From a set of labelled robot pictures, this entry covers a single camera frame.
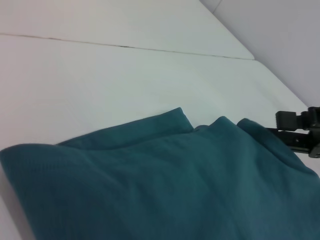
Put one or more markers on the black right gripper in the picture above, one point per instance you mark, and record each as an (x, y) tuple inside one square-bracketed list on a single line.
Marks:
[(315, 135)]

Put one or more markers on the teal t-shirt with white lettering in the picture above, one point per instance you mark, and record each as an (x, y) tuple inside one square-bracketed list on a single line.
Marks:
[(162, 180)]

